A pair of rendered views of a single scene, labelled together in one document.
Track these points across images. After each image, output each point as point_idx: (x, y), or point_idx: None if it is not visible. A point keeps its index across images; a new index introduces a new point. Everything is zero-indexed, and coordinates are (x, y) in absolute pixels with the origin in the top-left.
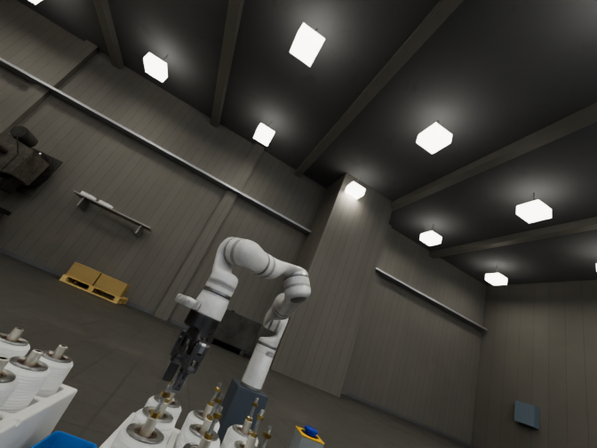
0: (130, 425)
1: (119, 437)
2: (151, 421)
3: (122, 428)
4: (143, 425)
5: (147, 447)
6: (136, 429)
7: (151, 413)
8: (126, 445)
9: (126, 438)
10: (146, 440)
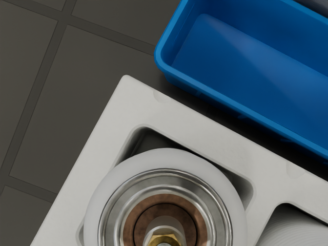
0: (196, 183)
1: (152, 151)
2: (145, 236)
3: (194, 161)
4: (172, 220)
5: (88, 225)
6: (180, 204)
7: (163, 233)
8: (113, 168)
9: (130, 165)
10: (101, 220)
